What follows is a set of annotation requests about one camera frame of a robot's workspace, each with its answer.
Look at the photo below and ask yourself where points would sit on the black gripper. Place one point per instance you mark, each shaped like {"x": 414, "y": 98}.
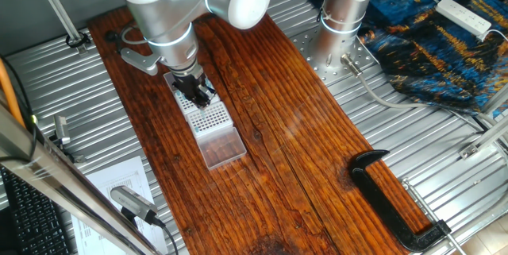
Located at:
{"x": 188, "y": 82}

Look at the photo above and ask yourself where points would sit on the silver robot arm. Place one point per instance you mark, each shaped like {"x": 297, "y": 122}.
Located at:
{"x": 166, "y": 12}

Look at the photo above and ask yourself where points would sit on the white pipette tip box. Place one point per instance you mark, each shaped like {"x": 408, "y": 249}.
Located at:
{"x": 182, "y": 106}
{"x": 216, "y": 122}

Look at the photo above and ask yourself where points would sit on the brown wooden board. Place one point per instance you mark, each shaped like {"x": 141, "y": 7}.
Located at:
{"x": 278, "y": 147}

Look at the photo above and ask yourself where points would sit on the printed paper sheet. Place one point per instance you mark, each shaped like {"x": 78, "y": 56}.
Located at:
{"x": 115, "y": 175}

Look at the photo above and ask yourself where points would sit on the orange tube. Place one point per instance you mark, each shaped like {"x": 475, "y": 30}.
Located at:
{"x": 10, "y": 92}

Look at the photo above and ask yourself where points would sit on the black keyboard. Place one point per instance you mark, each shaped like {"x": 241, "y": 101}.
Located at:
{"x": 31, "y": 223}

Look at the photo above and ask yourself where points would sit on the black C-clamp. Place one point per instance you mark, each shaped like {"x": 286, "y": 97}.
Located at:
{"x": 381, "y": 203}

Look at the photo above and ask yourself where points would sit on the blue patterned cloth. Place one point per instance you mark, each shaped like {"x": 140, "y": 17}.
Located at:
{"x": 436, "y": 56}

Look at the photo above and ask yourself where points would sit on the white power strip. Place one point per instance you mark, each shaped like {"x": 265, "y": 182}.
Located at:
{"x": 462, "y": 16}

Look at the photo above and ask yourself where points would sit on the aluminium profile bar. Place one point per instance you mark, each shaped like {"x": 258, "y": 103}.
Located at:
{"x": 484, "y": 137}

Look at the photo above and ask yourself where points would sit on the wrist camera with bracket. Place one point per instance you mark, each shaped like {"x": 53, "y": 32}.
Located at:
{"x": 141, "y": 61}

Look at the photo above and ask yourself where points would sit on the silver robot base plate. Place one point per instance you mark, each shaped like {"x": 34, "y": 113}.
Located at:
{"x": 307, "y": 54}

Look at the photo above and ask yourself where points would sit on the silver depth camera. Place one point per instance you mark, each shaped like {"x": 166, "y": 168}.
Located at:
{"x": 133, "y": 203}

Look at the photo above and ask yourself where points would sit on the small silver camera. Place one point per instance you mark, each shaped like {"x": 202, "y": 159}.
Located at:
{"x": 61, "y": 130}

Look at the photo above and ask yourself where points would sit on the steel frame bar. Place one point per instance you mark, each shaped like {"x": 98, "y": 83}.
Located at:
{"x": 59, "y": 179}

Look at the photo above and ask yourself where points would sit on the thin aluminium rail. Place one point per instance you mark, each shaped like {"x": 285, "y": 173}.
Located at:
{"x": 56, "y": 5}

